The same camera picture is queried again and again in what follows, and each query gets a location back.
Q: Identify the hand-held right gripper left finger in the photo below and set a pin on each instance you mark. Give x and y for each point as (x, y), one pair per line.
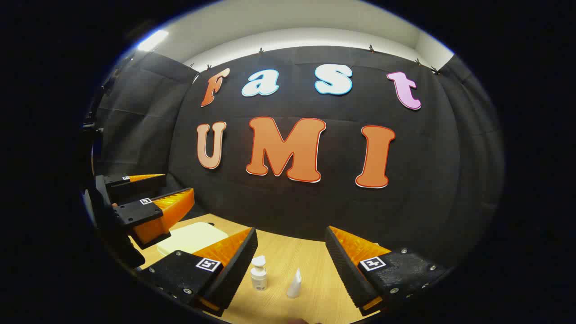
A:
(238, 267)

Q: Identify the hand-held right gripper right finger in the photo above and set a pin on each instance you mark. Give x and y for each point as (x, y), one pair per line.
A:
(342, 265)

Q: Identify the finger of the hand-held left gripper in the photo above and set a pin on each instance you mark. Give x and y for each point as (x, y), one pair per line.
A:
(135, 213)
(135, 185)

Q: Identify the white pump bottle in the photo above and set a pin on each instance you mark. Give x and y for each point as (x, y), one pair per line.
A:
(258, 274)

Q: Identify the white squeeze tube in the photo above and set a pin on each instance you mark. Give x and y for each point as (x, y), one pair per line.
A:
(294, 284)

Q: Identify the pale yellow suitcase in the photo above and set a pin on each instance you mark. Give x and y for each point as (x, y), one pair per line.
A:
(191, 238)

